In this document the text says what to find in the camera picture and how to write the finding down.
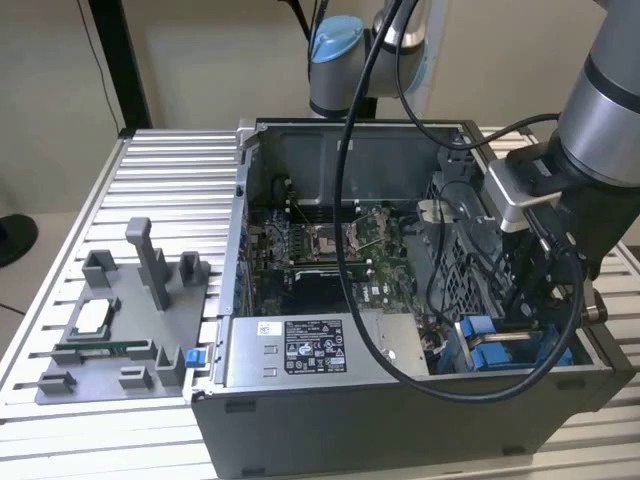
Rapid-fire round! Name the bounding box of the silver CPU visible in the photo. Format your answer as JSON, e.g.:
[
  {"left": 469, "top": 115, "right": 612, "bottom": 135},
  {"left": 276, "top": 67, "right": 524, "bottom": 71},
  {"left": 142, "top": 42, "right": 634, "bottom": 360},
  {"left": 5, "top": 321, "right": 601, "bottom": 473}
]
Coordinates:
[{"left": 72, "top": 302, "right": 114, "bottom": 335}]

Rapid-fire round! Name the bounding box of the black round stand foot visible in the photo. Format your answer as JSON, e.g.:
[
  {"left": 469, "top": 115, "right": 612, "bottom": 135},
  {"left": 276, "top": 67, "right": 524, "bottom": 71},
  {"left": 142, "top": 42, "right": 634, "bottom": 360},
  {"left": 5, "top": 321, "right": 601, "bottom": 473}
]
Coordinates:
[{"left": 0, "top": 213, "right": 40, "bottom": 269}]

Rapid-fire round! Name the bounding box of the short black camera cable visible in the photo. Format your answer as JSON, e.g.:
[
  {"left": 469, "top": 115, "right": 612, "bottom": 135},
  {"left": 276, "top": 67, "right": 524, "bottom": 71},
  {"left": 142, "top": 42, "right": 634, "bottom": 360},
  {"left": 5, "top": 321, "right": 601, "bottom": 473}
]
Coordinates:
[{"left": 392, "top": 0, "right": 564, "bottom": 151}]

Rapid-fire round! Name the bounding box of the silver drive bracket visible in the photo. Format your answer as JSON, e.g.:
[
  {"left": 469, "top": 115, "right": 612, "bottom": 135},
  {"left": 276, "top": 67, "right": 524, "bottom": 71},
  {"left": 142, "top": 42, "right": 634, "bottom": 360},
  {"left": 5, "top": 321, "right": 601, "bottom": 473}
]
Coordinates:
[{"left": 415, "top": 198, "right": 457, "bottom": 225}]

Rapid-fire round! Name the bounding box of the CPU socket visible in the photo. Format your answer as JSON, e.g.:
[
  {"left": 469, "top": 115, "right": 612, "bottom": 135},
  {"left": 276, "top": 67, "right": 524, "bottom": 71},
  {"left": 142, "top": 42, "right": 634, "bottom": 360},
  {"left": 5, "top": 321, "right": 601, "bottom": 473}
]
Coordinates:
[{"left": 312, "top": 224, "right": 359, "bottom": 259}]

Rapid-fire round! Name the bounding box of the black graphics card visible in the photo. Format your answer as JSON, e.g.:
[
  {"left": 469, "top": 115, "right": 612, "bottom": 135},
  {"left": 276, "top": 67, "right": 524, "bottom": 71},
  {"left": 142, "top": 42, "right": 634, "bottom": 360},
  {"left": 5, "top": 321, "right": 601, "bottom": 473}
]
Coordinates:
[{"left": 289, "top": 267, "right": 354, "bottom": 311}]

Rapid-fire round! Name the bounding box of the grey parts rack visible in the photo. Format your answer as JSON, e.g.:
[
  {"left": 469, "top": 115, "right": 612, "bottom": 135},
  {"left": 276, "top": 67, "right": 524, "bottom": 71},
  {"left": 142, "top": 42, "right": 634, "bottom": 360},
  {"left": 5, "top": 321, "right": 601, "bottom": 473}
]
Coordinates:
[{"left": 33, "top": 217, "right": 214, "bottom": 405}]

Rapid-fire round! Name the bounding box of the black upright post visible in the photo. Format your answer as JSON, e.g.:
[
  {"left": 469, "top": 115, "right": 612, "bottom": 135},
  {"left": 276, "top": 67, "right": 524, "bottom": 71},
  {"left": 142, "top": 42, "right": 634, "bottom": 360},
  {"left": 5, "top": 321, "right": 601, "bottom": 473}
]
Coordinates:
[{"left": 87, "top": 0, "right": 154, "bottom": 130}]

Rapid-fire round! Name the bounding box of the black looped case wire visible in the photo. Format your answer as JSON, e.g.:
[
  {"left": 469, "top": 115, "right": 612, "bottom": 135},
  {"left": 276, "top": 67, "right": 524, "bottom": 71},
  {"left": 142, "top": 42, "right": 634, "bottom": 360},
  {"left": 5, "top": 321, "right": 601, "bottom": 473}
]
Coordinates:
[{"left": 424, "top": 179, "right": 489, "bottom": 326}]

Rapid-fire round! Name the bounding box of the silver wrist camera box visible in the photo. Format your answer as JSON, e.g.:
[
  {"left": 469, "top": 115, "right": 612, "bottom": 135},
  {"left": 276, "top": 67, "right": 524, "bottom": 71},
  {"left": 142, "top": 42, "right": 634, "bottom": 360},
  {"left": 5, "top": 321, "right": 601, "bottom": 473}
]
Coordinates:
[{"left": 486, "top": 149, "right": 564, "bottom": 234}]

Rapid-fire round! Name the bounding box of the black RAM slot row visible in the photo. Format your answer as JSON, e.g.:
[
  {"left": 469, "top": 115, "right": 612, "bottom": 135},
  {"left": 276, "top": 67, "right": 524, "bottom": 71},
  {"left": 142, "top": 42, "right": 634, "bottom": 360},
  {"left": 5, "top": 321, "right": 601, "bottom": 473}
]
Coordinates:
[
  {"left": 289, "top": 255, "right": 365, "bottom": 267},
  {"left": 287, "top": 199, "right": 362, "bottom": 225}
]

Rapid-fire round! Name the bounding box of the black disk wire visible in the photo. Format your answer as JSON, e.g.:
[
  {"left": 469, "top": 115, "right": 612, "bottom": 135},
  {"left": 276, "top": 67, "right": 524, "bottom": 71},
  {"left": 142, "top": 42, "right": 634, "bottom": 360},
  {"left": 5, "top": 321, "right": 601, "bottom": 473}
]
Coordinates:
[{"left": 479, "top": 249, "right": 519, "bottom": 306}]

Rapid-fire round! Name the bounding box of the green RAM stick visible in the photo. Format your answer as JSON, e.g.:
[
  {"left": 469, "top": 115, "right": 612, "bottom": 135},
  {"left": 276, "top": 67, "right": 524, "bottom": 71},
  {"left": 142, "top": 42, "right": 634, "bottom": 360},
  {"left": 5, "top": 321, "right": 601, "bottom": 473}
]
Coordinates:
[{"left": 54, "top": 339, "right": 151, "bottom": 359}]

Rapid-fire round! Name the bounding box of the silver power supply unit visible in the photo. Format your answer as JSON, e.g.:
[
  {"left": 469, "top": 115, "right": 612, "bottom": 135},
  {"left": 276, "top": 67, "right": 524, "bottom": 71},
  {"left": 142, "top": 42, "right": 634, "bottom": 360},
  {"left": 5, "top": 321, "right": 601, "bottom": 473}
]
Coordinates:
[{"left": 224, "top": 313, "right": 431, "bottom": 390}]

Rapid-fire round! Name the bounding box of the grey plastic case latch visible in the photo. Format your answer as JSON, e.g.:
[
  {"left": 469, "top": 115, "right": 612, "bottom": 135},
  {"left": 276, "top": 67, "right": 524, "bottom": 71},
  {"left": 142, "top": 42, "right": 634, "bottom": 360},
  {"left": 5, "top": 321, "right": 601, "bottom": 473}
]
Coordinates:
[{"left": 438, "top": 142, "right": 474, "bottom": 174}]

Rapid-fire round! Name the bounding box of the thin black wall cable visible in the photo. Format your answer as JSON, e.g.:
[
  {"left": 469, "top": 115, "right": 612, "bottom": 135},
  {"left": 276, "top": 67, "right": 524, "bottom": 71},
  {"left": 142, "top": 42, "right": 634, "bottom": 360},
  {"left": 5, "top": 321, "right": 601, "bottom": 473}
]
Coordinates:
[{"left": 74, "top": 0, "right": 121, "bottom": 131}]

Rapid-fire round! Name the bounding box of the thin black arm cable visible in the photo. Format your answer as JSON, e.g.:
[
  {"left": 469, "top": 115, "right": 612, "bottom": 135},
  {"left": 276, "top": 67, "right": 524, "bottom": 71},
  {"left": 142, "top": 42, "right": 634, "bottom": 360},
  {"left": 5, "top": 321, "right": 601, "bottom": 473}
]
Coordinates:
[{"left": 279, "top": 0, "right": 331, "bottom": 46}]

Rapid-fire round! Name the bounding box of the blue plastic bay bracket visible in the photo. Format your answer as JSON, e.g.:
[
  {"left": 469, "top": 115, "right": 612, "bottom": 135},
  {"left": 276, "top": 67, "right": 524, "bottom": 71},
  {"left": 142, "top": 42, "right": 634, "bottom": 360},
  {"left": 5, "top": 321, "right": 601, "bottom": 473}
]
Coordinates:
[{"left": 542, "top": 324, "right": 574, "bottom": 371}]

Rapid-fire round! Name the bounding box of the green motherboard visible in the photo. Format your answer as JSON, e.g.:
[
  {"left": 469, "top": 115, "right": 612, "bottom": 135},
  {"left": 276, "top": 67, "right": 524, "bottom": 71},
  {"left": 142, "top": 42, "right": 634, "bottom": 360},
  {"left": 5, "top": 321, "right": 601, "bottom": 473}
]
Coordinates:
[{"left": 247, "top": 199, "right": 426, "bottom": 319}]

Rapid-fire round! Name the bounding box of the black open PC case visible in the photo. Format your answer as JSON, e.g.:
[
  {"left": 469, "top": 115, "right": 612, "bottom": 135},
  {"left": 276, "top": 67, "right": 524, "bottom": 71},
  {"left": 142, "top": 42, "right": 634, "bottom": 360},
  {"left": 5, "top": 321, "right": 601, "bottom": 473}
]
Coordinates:
[{"left": 192, "top": 117, "right": 636, "bottom": 476}]

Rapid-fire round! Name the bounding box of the grey perforated disk bay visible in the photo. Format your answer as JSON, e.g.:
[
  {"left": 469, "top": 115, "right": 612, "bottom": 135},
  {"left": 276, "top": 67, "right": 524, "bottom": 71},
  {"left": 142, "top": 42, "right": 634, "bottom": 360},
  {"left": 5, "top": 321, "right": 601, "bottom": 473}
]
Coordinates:
[{"left": 404, "top": 172, "right": 506, "bottom": 324}]

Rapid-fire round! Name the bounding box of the hard disk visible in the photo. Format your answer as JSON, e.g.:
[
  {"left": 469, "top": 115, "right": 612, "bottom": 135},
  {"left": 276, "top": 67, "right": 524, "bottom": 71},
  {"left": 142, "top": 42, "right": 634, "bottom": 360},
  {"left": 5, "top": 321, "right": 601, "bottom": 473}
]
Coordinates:
[{"left": 459, "top": 314, "right": 544, "bottom": 349}]

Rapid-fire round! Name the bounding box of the blue plastic bay tab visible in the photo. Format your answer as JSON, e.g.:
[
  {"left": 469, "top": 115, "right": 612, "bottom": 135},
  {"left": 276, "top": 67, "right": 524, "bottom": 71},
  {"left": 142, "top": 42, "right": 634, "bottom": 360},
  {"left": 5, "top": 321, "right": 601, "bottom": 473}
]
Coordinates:
[{"left": 472, "top": 347, "right": 506, "bottom": 370}]

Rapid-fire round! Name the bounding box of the metal socket cover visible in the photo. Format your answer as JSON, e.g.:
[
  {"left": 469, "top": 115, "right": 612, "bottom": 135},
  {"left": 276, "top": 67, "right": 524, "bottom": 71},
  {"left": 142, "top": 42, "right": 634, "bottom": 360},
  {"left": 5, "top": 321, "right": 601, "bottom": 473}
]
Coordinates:
[{"left": 352, "top": 207, "right": 392, "bottom": 251}]

